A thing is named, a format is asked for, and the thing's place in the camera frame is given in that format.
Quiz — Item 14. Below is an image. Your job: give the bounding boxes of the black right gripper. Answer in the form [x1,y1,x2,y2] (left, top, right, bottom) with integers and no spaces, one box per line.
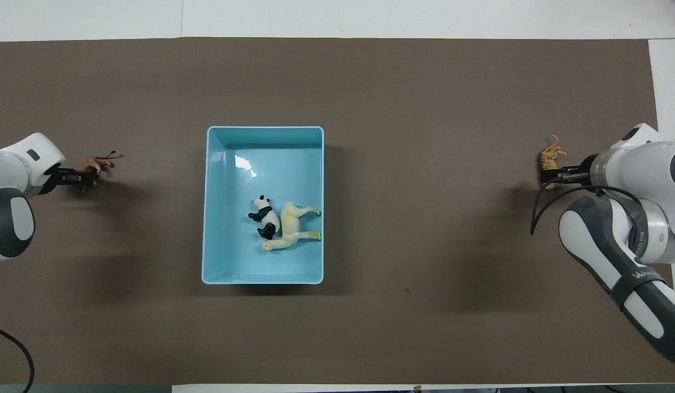
[542,154,597,189]

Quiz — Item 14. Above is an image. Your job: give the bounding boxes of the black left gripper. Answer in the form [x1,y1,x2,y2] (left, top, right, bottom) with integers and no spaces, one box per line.
[43,163,95,193]

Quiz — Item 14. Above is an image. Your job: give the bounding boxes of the orange striped tiger toy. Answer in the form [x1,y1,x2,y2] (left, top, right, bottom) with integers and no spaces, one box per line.
[539,135,567,189]

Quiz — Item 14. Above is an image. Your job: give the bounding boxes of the brown horse toy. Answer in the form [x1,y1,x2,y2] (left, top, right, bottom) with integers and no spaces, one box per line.
[80,152,124,192]

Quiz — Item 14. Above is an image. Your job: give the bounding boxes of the black and white panda toy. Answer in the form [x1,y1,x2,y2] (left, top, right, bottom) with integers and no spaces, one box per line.
[248,195,282,240]

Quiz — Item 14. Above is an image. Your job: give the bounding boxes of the cream llama toy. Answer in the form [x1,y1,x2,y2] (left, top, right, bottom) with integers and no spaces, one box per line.
[260,201,322,252]

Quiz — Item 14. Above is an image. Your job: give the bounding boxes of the light blue storage box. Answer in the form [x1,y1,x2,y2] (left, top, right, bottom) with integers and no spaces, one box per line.
[201,126,325,285]

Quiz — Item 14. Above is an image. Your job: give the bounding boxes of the brown table mat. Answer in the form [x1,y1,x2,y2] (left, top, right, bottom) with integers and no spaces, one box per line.
[0,37,675,385]

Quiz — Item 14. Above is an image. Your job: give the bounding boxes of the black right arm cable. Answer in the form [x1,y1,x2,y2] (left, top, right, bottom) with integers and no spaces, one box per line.
[530,186,643,235]

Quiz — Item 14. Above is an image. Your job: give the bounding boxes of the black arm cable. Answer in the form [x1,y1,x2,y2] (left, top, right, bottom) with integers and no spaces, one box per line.
[530,186,643,235]
[0,324,35,393]

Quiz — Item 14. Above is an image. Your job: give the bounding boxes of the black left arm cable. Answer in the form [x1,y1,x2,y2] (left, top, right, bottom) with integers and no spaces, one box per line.
[0,324,35,393]

